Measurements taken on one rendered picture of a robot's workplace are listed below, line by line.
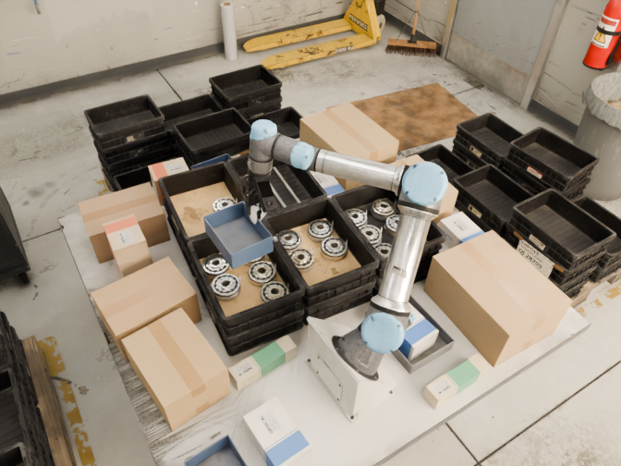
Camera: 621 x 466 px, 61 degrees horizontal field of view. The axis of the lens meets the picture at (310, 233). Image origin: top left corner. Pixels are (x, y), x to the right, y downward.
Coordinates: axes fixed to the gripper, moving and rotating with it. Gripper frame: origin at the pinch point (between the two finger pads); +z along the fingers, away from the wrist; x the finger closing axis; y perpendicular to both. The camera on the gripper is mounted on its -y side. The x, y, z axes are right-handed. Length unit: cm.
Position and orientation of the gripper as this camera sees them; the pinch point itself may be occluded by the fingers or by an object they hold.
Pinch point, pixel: (257, 221)
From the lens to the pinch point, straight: 175.7
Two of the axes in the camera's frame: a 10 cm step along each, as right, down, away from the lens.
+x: -8.5, 2.4, -4.7
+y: -5.0, -6.2, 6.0
